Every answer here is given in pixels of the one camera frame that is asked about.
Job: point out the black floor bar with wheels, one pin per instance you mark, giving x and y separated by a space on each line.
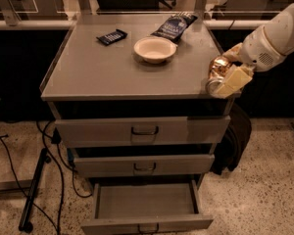
25 225

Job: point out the grey middle drawer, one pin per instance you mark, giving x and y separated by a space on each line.
143 166

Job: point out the dark blue candy bar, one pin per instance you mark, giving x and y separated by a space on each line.
112 37

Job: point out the dark blue chip bag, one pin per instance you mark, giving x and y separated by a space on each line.
174 26

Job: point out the black bag on floor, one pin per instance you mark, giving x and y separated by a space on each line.
229 151

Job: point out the orange soda can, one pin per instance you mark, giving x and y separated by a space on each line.
218 69

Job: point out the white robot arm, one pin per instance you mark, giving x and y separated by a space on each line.
280 32

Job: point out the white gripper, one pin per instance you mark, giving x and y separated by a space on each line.
259 49

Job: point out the grey top drawer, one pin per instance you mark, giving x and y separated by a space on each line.
139 131

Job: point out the grey drawer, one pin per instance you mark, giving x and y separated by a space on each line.
139 131
143 166
145 209

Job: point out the grey bottom drawer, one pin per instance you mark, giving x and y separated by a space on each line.
145 209

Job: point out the grey drawer cabinet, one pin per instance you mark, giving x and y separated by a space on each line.
90 80

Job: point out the white bowl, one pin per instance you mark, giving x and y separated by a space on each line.
154 50

